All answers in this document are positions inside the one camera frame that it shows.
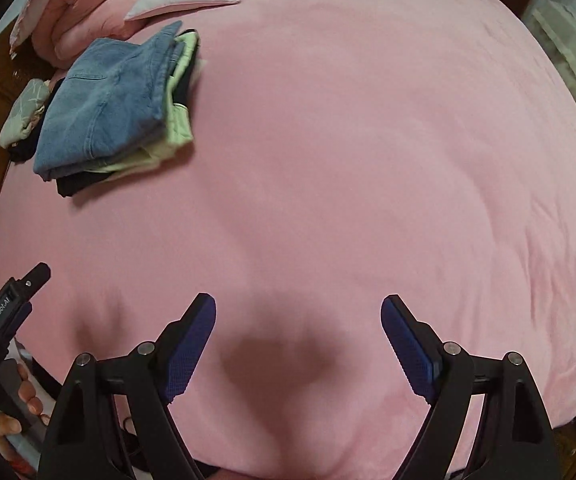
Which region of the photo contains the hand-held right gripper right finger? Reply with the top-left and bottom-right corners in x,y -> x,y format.
380,294 -> 561,480

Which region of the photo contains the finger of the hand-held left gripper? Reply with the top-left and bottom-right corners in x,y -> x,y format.
20,262 -> 51,295

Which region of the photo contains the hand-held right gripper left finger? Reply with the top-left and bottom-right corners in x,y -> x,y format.
38,292 -> 217,480

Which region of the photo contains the blue denim jacket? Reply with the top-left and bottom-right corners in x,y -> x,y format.
33,21 -> 185,182

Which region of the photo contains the person's left hand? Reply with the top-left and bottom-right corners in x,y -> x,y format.
0,363 -> 56,457

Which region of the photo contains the black folded garment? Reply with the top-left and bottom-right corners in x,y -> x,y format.
57,42 -> 204,198

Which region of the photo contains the black crumpled cloth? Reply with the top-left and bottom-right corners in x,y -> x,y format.
9,135 -> 44,165

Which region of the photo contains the grey crumpled cloth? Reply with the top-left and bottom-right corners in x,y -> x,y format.
0,79 -> 51,150

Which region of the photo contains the pink bed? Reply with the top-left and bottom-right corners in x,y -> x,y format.
0,0 -> 576,476

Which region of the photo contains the light green folded garment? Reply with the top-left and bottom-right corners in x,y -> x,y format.
103,30 -> 201,171

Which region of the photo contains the pink folded quilt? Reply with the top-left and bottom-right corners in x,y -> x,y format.
8,0 -> 169,68

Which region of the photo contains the white lace-covered furniture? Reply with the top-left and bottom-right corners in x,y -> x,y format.
528,0 -> 576,136

